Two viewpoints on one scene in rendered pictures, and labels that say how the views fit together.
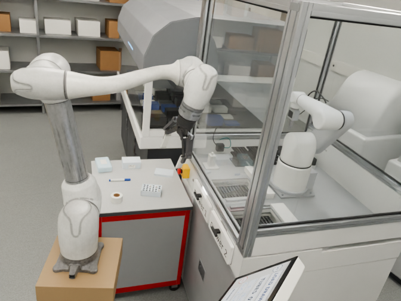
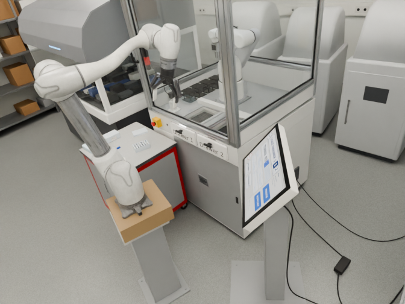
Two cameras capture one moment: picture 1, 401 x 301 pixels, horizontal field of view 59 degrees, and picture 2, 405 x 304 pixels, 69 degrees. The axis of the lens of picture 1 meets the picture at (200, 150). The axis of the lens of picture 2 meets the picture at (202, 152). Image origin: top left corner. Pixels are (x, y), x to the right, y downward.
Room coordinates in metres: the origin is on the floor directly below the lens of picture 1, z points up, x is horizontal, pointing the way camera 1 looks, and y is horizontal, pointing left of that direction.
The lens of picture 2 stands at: (-0.20, 0.42, 2.00)
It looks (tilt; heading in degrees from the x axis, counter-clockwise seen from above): 34 degrees down; 342
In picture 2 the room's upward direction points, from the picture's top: 9 degrees counter-clockwise
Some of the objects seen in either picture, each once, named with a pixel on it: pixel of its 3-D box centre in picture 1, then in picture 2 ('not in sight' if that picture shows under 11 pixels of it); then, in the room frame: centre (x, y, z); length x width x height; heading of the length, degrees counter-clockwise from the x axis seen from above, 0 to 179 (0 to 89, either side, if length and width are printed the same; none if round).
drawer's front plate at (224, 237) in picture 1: (220, 235); (211, 146); (1.42, -0.16, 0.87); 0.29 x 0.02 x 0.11; 21
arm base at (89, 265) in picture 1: (78, 255); (133, 201); (1.14, 0.46, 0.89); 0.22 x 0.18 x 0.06; 7
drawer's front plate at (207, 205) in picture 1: (201, 199); (183, 133); (1.71, -0.05, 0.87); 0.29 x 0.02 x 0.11; 21
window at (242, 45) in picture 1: (225, 104); (175, 55); (1.69, -0.09, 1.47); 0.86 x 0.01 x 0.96; 21
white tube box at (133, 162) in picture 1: (131, 162); (111, 136); (2.19, 0.47, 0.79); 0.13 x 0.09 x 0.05; 110
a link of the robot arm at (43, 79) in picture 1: (39, 82); (57, 82); (1.17, 0.59, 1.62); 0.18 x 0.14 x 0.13; 104
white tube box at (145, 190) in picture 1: (151, 190); (141, 146); (1.88, 0.27, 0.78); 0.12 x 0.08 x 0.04; 95
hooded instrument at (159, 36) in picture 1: (185, 99); (115, 76); (3.45, 0.22, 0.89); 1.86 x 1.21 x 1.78; 21
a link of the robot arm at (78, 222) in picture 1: (78, 225); (125, 180); (1.17, 0.46, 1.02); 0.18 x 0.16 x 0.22; 14
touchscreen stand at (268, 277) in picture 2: not in sight; (266, 245); (0.78, -0.19, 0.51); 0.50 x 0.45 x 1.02; 61
